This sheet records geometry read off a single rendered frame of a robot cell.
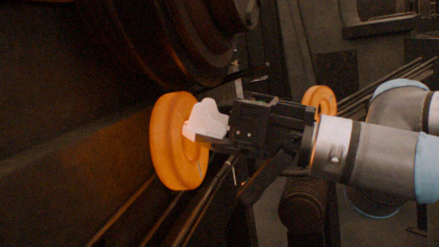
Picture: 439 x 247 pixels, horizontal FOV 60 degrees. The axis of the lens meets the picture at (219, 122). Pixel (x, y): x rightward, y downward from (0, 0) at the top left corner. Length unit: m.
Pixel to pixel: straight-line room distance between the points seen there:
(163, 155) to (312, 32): 2.99
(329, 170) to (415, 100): 0.23
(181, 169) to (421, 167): 0.31
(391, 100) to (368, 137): 0.19
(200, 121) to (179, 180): 0.09
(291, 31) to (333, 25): 0.37
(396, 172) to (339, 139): 0.08
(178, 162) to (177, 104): 0.08
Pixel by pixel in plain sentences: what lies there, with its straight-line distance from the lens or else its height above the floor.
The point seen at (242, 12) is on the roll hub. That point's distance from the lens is 0.68.
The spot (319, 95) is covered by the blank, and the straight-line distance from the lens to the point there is 1.18.
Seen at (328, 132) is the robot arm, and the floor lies 0.83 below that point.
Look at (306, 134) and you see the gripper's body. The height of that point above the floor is 0.83.
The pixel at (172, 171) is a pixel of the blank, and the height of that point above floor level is 0.80.
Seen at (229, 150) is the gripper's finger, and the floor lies 0.82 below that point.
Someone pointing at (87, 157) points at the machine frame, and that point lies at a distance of 0.55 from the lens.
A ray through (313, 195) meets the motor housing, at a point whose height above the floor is 0.52.
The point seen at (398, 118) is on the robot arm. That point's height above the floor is 0.80.
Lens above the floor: 0.98
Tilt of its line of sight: 13 degrees down
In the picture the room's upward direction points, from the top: 9 degrees counter-clockwise
